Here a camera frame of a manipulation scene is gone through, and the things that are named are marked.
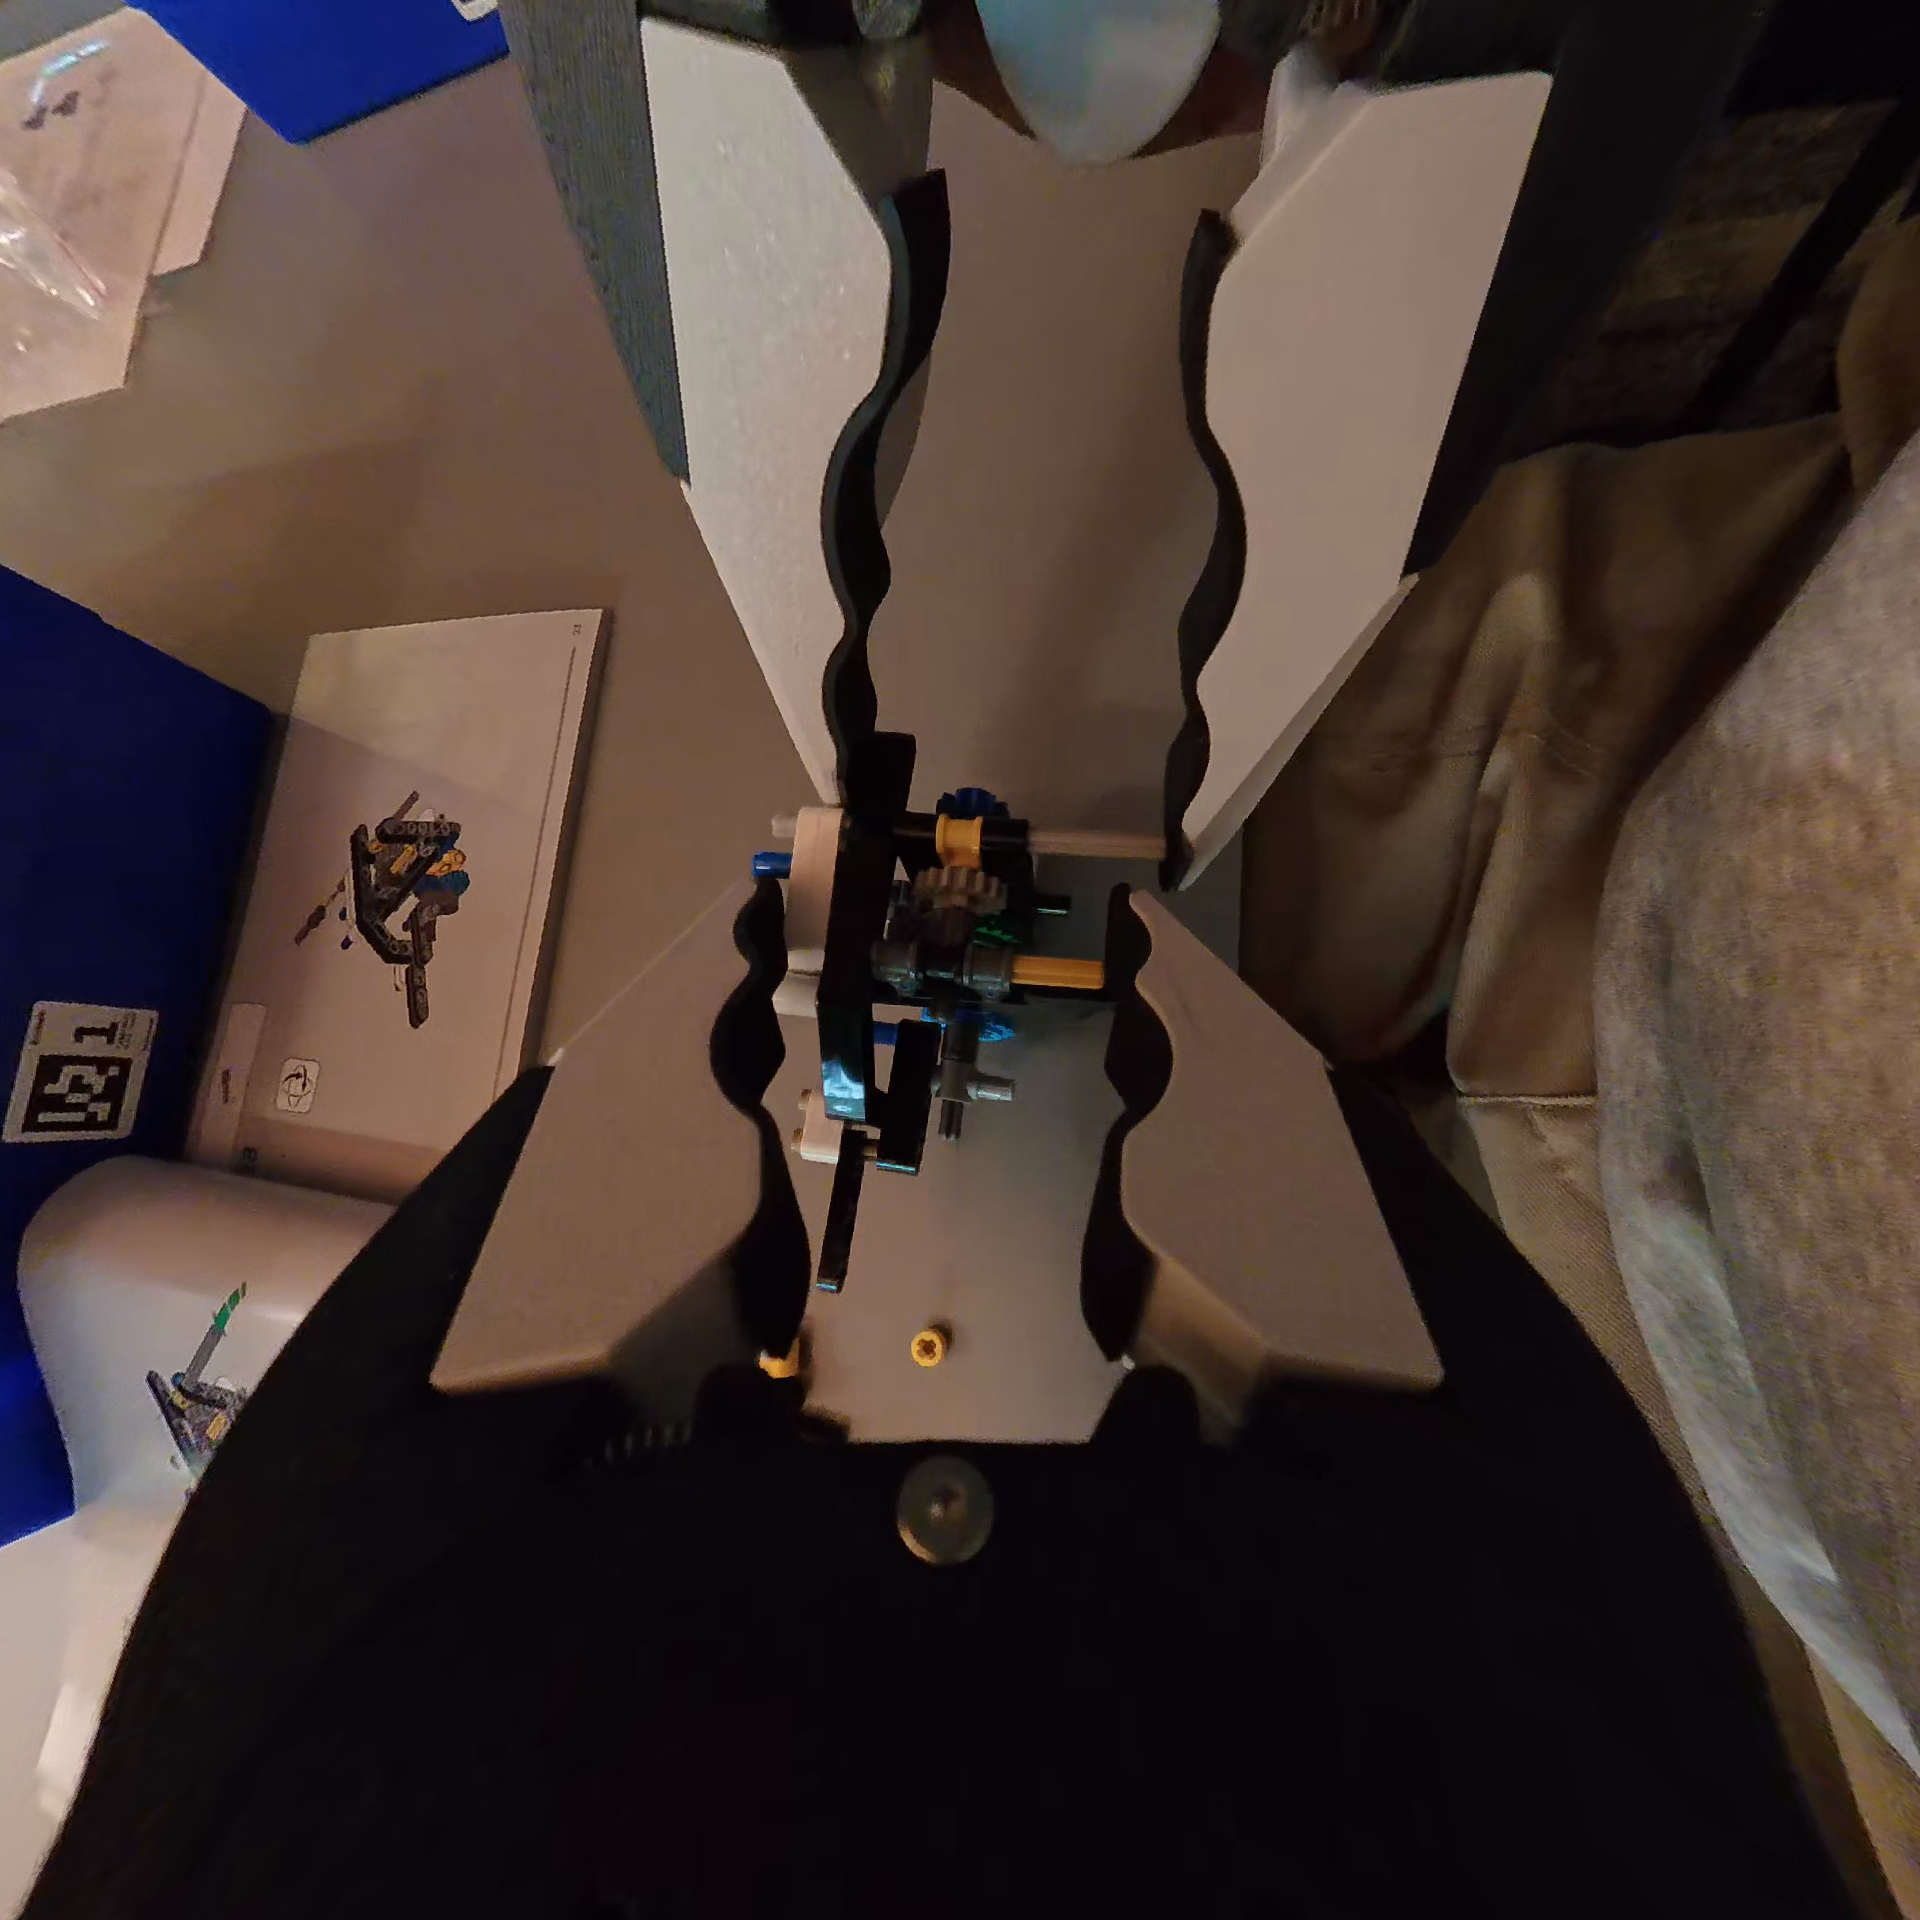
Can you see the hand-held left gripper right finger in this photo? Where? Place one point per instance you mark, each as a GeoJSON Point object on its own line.
{"type": "Point", "coordinates": [1276, 1200]}

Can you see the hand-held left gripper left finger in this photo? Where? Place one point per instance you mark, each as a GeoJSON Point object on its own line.
{"type": "Point", "coordinates": [599, 1200]}

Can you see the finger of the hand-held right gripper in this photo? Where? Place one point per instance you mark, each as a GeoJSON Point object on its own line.
{"type": "Point", "coordinates": [1350, 376]}
{"type": "Point", "coordinates": [764, 376]}

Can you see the lego technic model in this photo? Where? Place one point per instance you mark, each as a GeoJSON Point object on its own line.
{"type": "Point", "coordinates": [850, 960]}

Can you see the yellow lego piece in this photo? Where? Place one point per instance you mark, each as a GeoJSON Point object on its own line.
{"type": "Point", "coordinates": [781, 1362]}

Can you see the small yellow lego stud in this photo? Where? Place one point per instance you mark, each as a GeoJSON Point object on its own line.
{"type": "Point", "coordinates": [933, 1346]}

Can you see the lego instruction booklet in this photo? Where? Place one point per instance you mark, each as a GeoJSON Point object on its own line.
{"type": "Point", "coordinates": [451, 721]}

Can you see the blue plastic bin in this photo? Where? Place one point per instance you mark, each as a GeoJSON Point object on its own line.
{"type": "Point", "coordinates": [330, 60]}
{"type": "Point", "coordinates": [120, 825]}

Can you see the person's tan trousers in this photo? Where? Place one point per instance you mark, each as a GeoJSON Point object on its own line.
{"type": "Point", "coordinates": [1471, 825]}

